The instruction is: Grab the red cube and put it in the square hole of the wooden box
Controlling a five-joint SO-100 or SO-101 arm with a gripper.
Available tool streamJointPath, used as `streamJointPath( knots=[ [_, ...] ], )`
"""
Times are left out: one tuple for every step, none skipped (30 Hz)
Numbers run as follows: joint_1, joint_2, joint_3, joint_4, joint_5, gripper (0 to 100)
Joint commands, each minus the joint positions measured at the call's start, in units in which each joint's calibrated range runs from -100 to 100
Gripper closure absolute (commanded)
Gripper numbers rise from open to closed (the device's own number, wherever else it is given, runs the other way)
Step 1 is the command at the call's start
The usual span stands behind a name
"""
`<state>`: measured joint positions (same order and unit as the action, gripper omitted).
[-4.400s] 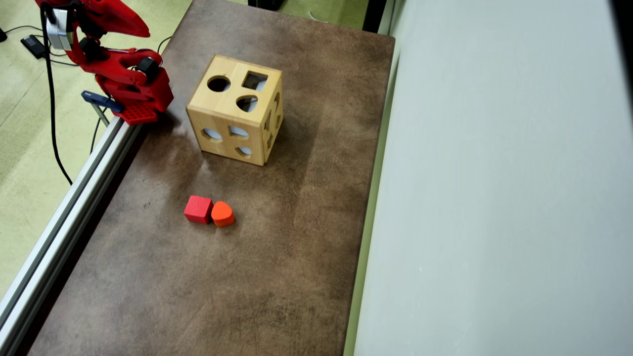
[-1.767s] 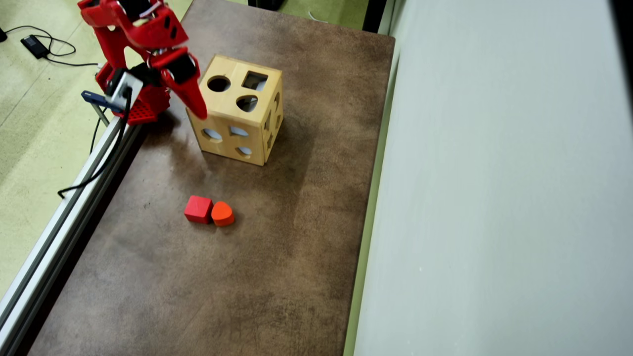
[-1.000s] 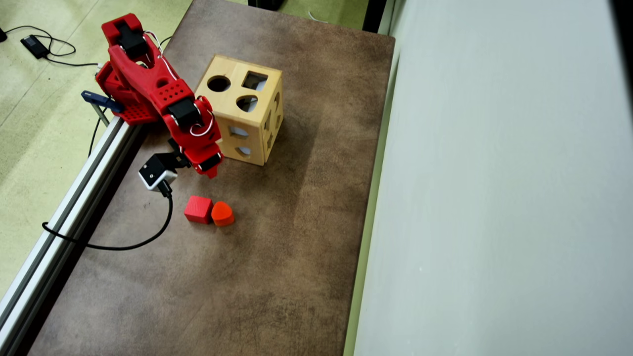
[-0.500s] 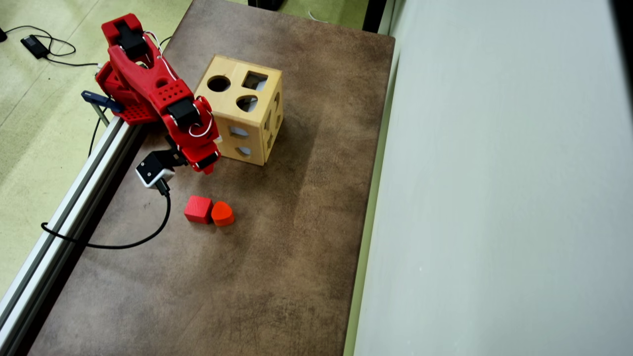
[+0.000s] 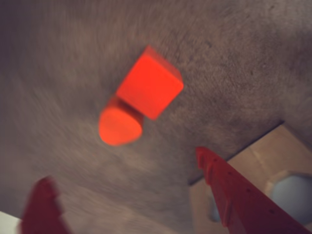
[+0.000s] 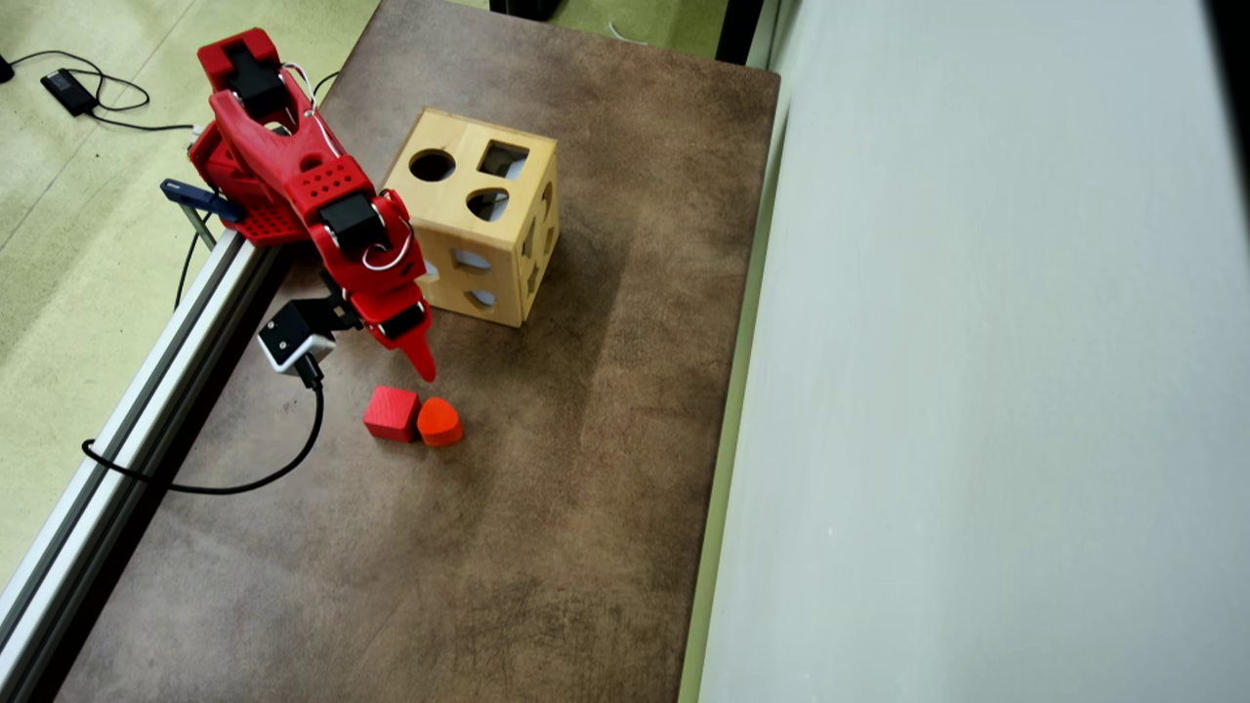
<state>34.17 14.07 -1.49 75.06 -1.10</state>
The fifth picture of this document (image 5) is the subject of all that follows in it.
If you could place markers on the wooden shape sorter box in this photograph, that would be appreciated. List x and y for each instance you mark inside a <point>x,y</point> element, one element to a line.
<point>265,151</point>

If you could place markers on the red wooden cube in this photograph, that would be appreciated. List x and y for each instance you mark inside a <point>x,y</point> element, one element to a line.
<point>150,85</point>

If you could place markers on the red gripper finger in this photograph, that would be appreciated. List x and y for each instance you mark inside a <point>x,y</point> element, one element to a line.
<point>41,209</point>
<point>243,204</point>

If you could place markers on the orange rounded wooden block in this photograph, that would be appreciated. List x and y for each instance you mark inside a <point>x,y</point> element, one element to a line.
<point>119,129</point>

